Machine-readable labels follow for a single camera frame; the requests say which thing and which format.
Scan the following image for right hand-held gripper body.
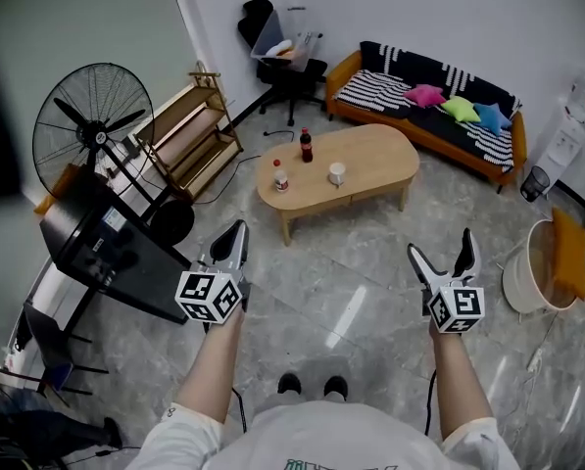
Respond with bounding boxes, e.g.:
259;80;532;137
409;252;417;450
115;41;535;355
418;269;486;335

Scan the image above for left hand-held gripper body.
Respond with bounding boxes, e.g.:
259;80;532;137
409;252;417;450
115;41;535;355
173;257;253;333

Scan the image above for person's right forearm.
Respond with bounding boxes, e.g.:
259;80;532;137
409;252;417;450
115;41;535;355
428;328;495;441

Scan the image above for person's left forearm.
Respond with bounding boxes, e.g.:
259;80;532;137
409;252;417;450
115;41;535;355
172;308;247;428

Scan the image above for wooden coffee table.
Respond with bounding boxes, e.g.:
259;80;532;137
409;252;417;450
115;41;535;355
256;123;420;248

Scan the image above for white round tub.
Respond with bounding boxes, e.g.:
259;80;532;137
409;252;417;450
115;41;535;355
501;218;585;312

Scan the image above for clear red-capped water bottle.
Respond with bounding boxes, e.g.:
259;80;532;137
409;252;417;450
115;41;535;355
272;158;290;194

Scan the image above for black desk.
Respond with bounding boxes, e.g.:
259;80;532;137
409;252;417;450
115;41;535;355
39;181;193;347

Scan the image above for black mesh waste bin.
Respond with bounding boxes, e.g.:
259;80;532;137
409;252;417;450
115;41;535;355
519;164;552;204

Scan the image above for orange cushion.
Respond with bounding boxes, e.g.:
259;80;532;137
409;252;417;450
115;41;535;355
551;207;585;303

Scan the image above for person's left black shoe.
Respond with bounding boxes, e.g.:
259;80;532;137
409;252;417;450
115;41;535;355
276;372;303;396

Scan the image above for person's black shoe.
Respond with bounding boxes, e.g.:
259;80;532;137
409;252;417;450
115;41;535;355
323;374;350;400
276;372;303;396

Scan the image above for dark cola bottle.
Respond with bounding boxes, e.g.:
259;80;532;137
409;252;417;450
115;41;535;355
299;126;314;165

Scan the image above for wooden shelf rack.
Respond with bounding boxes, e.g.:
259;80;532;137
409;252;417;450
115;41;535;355
133;60;244;201

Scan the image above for person's blue jeans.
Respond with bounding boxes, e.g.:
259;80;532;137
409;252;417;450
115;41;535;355
265;390;347;410

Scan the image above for person's right black shoe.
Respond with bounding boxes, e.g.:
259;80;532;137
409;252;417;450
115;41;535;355
323;374;350;400

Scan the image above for blue star cushion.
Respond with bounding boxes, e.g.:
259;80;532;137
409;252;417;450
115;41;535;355
472;102;512;137

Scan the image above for green star cushion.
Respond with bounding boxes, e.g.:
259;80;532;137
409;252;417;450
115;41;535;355
440;95;482;124

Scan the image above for white water dispenser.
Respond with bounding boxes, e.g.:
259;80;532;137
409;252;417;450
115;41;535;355
536;98;585;195

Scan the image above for pink star cushion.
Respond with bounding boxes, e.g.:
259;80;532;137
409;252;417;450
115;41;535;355
402;83;448;109

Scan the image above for black metal chair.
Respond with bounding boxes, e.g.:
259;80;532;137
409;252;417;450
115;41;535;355
15;301;110;408

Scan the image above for black standing fan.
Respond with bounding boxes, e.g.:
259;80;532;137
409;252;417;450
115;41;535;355
31;62;196;249

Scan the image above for black office chair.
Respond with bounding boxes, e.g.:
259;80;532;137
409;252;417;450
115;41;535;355
236;0;328;126

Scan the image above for person's white shirt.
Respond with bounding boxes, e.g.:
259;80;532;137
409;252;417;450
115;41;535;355
124;399;523;470

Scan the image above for black white striped blanket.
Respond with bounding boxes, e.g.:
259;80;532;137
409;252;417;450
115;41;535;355
331;40;522;173

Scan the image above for clear water jug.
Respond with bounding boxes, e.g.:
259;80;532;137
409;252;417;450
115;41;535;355
563;72;585;124

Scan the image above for orange sofa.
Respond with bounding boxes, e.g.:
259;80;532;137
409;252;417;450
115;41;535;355
324;49;527;195

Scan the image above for clear plastic storage bin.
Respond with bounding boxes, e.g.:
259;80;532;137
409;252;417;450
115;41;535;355
250;10;323;72

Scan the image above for black floor cable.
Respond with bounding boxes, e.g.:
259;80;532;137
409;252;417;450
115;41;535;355
193;153;263;206

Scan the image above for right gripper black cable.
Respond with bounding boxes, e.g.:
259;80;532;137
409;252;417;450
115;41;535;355
422;368;438;438

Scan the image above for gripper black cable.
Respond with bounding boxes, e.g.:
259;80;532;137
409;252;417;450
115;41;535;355
422;368;438;438
230;387;249;434

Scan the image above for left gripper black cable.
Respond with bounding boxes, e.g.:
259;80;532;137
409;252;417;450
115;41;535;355
230;387;249;434

